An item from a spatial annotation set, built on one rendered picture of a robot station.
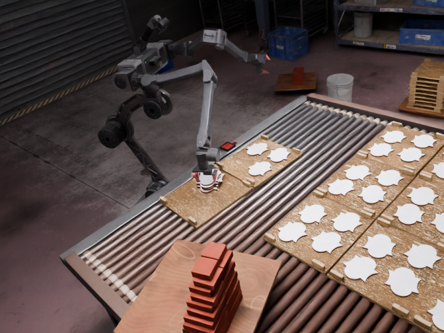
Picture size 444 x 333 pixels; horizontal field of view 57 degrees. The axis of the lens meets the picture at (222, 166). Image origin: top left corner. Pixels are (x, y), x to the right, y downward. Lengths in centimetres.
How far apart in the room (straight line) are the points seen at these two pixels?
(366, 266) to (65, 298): 230
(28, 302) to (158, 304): 197
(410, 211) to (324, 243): 45
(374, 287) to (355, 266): 11
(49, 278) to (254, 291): 228
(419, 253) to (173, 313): 105
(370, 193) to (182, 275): 104
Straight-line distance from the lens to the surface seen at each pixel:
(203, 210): 219
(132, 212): 236
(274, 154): 251
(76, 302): 334
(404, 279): 183
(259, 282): 167
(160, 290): 174
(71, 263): 216
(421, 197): 222
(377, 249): 192
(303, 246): 193
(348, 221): 204
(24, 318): 346
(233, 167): 246
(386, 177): 232
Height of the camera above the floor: 233
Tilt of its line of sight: 34 degrees down
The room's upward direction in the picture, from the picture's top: 11 degrees counter-clockwise
